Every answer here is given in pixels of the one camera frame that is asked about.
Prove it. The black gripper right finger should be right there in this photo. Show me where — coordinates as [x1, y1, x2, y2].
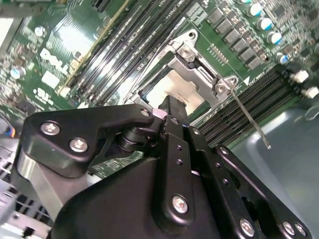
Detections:
[177, 99, 312, 239]

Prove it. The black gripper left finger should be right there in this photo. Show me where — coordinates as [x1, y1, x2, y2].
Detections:
[10, 96, 196, 229]

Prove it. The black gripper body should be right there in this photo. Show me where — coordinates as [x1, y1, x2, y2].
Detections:
[48, 156, 232, 239]

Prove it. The locking lever wire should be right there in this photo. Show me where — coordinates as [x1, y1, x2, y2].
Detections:
[230, 89, 272, 150]
[123, 46, 175, 100]

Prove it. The silver square CPU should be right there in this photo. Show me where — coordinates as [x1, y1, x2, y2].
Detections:
[138, 69, 217, 118]

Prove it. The metal socket cover frame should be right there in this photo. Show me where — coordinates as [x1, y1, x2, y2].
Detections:
[123, 46, 225, 120]

